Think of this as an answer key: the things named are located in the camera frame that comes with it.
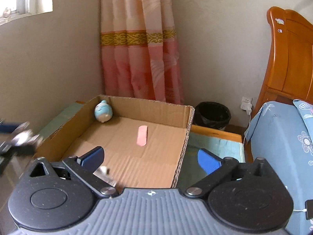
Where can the white charger plug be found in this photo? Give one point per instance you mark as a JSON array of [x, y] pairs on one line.
[[246, 107]]

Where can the cardboard box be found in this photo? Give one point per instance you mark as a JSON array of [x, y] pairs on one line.
[[139, 161]]

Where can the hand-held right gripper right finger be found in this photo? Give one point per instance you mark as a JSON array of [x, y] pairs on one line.
[[207, 163]]

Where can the round blue plush toy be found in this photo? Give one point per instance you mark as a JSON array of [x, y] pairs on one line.
[[103, 112]]

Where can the blue floral bedsheet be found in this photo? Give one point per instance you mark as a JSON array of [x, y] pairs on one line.
[[276, 139]]

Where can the white wall socket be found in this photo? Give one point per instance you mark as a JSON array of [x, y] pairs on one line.
[[246, 99]]

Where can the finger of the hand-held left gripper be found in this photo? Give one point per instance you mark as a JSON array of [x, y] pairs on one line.
[[23, 139]]

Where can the blue floral pillow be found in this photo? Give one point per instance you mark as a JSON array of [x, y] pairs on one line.
[[305, 127]]

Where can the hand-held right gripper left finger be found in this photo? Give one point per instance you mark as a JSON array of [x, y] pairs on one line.
[[94, 157]]

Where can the black smartphone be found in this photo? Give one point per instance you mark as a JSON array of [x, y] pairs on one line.
[[309, 210]]

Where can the black trash bin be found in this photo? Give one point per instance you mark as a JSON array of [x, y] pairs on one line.
[[212, 116]]

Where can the pink strip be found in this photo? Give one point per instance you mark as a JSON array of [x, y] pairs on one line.
[[142, 135]]

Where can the pink patterned curtain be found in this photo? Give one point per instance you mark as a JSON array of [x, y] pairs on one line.
[[141, 53]]

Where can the orange wooden headboard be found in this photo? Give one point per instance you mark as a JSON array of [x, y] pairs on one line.
[[291, 61]]

